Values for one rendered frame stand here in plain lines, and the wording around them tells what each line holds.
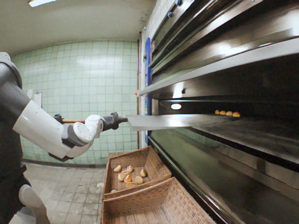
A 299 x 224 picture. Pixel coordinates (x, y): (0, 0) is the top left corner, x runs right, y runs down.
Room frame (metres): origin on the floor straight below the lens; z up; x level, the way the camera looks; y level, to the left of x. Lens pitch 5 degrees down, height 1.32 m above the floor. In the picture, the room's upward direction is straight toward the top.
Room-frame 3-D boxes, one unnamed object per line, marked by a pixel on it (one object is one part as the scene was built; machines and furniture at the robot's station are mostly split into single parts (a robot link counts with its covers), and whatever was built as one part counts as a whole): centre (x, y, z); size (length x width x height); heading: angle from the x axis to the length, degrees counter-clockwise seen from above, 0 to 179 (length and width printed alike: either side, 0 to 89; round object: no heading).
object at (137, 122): (0.85, -0.01, 1.19); 0.55 x 0.36 x 0.03; 16
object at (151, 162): (0.83, 0.14, 0.72); 0.56 x 0.49 x 0.28; 14
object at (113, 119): (0.69, 0.26, 1.20); 0.12 x 0.10 x 0.13; 161
